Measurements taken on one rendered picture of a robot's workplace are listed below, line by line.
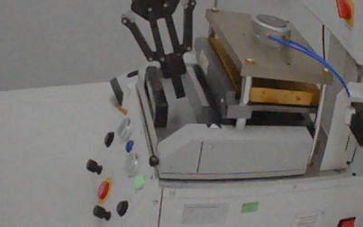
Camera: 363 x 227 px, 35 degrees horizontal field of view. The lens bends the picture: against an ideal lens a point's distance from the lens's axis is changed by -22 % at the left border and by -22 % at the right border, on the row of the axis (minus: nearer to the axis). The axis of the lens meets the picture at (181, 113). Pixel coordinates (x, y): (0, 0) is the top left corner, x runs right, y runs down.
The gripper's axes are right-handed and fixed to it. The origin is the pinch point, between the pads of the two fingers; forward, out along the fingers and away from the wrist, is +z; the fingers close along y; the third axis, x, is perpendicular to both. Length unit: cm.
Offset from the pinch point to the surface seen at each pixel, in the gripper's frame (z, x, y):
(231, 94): -0.2, 11.3, -6.9
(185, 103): 6.0, -1.4, -0.5
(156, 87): 0.4, 1.8, 3.4
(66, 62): 48, -141, 37
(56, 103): 19, -44, 29
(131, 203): 13.4, 13.0, 12.5
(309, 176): 16.6, 16.5, -17.9
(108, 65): 57, -144, 20
